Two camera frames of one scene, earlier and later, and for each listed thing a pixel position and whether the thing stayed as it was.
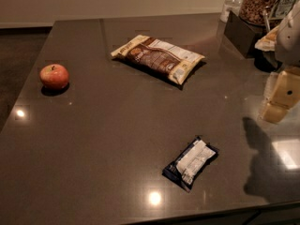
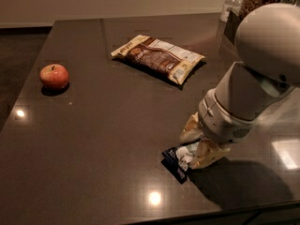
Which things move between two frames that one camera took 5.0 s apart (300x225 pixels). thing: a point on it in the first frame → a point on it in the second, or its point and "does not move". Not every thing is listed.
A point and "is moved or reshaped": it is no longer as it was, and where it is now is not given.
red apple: (53, 77) does not move
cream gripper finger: (273, 113) → (207, 152)
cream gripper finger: (283, 87) → (192, 130)
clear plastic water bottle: (234, 3) does not move
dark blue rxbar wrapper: (182, 169) is moved or reshaped
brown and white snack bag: (163, 58) does not move
